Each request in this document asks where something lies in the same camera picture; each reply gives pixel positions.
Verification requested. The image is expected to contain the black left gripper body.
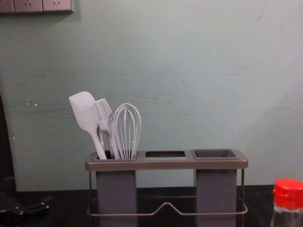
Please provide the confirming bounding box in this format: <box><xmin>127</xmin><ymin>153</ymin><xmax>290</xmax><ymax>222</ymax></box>
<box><xmin>0</xmin><ymin>175</ymin><xmax>20</xmax><ymax>227</ymax></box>

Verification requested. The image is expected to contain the grey plastic utensil cup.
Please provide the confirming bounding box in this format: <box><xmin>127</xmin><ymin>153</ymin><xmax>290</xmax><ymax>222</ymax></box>
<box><xmin>192</xmin><ymin>148</ymin><xmax>239</xmax><ymax>215</ymax></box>
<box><xmin>95</xmin><ymin>151</ymin><xmax>138</xmax><ymax>214</ymax></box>

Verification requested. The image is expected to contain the pale grey silicone spatula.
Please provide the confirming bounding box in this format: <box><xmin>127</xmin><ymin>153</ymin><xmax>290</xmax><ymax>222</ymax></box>
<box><xmin>69</xmin><ymin>91</ymin><xmax>108</xmax><ymax>160</ymax></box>

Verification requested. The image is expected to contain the pale grey silicone whisk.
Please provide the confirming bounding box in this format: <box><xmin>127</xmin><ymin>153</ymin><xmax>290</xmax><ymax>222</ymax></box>
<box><xmin>113</xmin><ymin>103</ymin><xmax>143</xmax><ymax>159</ymax></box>

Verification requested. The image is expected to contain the black table cloth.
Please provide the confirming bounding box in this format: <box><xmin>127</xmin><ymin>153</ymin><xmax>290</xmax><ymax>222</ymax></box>
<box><xmin>0</xmin><ymin>184</ymin><xmax>303</xmax><ymax>227</ymax></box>

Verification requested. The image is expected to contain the grey rack with steel bars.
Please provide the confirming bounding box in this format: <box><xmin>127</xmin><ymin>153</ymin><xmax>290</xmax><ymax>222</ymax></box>
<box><xmin>85</xmin><ymin>148</ymin><xmax>249</xmax><ymax>227</ymax></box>

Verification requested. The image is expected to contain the clear bottle with red cap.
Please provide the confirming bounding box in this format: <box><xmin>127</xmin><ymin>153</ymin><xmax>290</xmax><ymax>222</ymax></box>
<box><xmin>269</xmin><ymin>178</ymin><xmax>303</xmax><ymax>227</ymax></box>

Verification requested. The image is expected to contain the steel utensil handle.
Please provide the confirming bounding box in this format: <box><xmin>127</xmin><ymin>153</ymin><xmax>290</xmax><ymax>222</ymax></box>
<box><xmin>97</xmin><ymin>126</ymin><xmax>106</xmax><ymax>152</ymax></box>

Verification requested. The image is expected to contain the grey wall socket panel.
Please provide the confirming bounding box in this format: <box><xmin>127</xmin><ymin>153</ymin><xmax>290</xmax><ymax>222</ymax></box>
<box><xmin>0</xmin><ymin>0</ymin><xmax>75</xmax><ymax>15</ymax></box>

